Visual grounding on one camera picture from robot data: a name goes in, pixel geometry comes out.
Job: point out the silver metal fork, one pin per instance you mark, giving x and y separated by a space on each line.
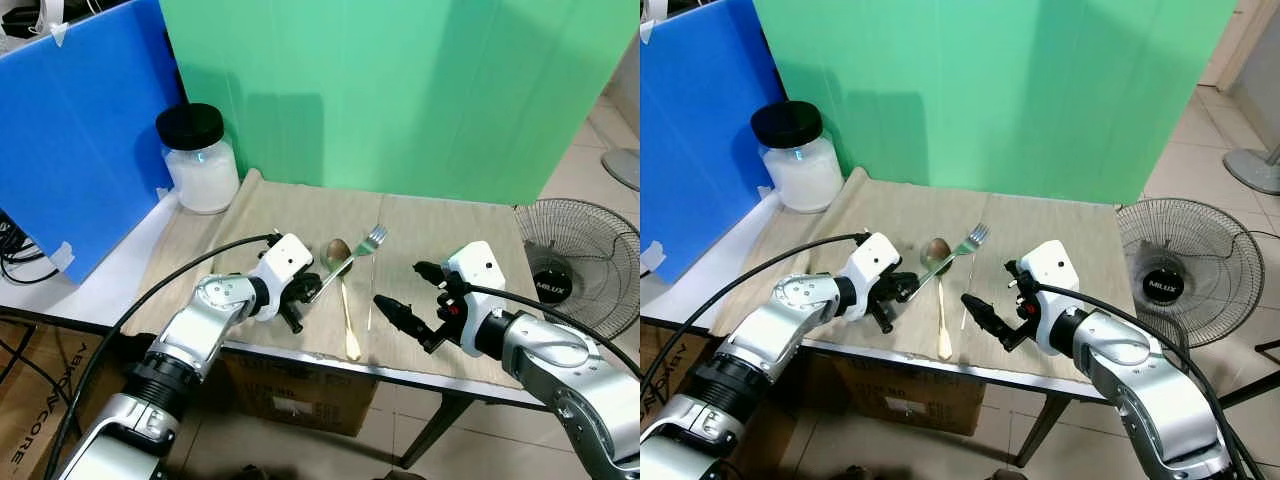
962 246
365 248

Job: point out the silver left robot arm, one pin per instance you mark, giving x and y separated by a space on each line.
785 330
195 335

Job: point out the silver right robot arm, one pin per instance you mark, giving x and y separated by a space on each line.
1150 390
570 385

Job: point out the thin pale stick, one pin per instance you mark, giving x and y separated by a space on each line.
968 290
372 290

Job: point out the beige woven table mat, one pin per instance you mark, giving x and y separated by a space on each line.
1040 230
440 235

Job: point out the gold metal spoon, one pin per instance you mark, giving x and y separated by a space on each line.
339 251
936 250

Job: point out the brown labelled cardboard box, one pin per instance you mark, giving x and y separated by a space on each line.
900 395
300 395

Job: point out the dark slanted table leg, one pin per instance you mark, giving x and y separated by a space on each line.
435 430
1035 432

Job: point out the black-lidded jar of white powder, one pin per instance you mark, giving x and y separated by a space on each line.
203 170
800 165

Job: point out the green plastic board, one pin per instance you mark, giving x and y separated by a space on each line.
1000 90
400 90

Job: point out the white tape piece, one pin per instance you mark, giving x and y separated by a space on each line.
63 256
645 30
60 32
652 258

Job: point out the brown printed cardboard box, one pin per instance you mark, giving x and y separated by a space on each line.
665 365
45 400

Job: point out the grey round fan base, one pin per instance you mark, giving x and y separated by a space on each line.
624 168
1252 170

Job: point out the black slanted bar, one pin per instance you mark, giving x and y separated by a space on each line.
1250 375

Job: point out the blue plastic board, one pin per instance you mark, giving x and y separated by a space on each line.
80 140
705 130

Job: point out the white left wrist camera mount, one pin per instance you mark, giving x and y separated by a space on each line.
873 258
283 260

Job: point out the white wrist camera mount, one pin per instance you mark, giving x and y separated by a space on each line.
873 258
478 275
283 260
1057 272

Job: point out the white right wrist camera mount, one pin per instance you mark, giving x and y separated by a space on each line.
1057 272
478 275

